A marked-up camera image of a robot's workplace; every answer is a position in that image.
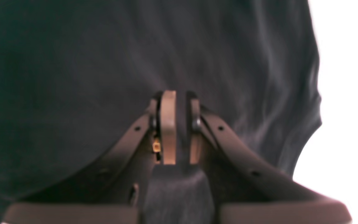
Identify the black t-shirt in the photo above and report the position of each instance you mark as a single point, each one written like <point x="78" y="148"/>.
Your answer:
<point x="74" y="74"/>

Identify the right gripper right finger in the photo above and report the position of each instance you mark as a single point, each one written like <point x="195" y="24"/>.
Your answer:
<point x="246" y="189"/>

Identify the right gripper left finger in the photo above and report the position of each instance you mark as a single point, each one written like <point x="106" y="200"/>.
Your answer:
<point x="112" y="189"/>

